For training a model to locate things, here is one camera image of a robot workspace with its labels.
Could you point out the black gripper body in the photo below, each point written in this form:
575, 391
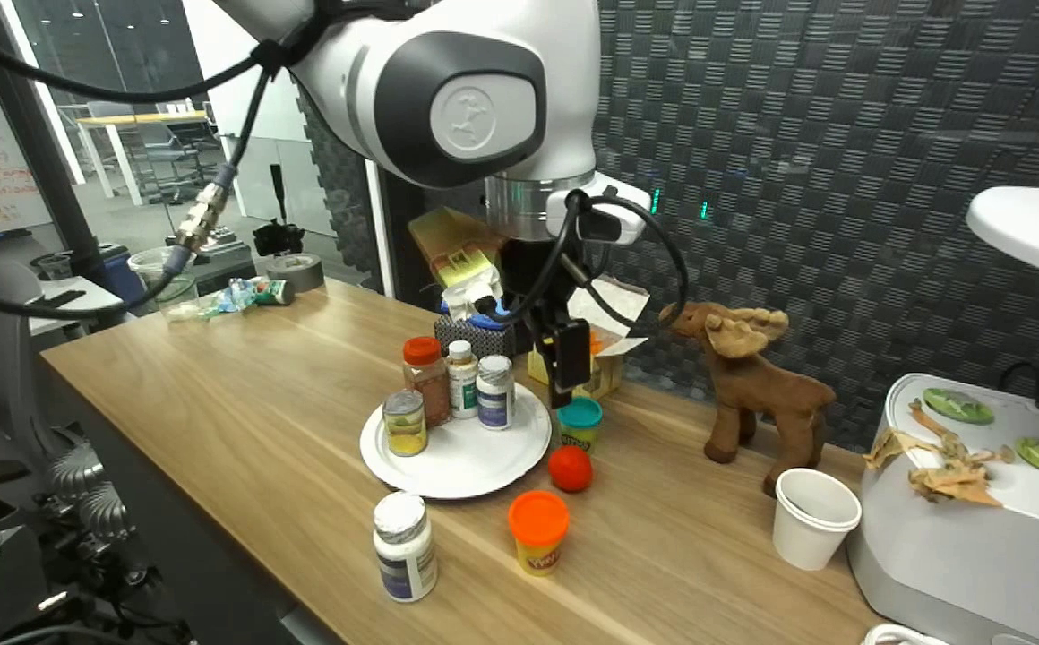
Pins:
531, 289

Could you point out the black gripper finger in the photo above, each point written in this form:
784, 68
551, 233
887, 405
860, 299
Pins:
558, 367
583, 362

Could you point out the small tub teal lid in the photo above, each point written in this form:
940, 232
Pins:
578, 421

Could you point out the small white bottle blue label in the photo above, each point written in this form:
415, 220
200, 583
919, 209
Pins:
497, 391

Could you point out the small white bottle cream label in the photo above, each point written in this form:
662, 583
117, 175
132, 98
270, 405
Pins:
461, 379

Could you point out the brown spice bottle orange cap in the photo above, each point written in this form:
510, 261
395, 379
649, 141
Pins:
428, 383

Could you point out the small tin can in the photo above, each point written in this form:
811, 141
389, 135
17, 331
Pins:
406, 427

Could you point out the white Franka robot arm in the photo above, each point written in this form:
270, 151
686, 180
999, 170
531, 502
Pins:
362, 73

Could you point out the white paper plate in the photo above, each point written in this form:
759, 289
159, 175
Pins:
470, 461

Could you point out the open yellow cardboard box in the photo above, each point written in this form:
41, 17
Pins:
611, 359

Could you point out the blue box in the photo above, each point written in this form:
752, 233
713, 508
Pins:
494, 321

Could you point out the yellow tub orange lid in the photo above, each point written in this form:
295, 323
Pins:
539, 530

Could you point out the brown moose plush toy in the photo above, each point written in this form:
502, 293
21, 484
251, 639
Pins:
759, 383

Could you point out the large white pill bottle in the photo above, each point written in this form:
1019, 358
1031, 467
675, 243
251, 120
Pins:
406, 546

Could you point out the grey tape roll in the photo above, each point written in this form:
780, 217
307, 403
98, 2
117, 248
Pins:
292, 275

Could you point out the white paper cup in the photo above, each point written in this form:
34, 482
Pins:
816, 518

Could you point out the crumpled green plastic bag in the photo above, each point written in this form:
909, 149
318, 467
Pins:
226, 297

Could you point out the dried brown leaves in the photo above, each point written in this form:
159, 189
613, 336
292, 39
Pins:
945, 472

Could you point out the white bowl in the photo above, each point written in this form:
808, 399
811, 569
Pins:
902, 637

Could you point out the white plastic bin appliance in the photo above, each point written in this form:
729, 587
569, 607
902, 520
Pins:
987, 538

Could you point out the white round lamp head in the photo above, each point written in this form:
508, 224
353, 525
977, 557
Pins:
1032, 226

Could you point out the black metal pole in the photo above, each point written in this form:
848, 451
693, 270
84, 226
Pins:
24, 132

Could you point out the black camera tripod rig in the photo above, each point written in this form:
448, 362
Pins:
76, 525

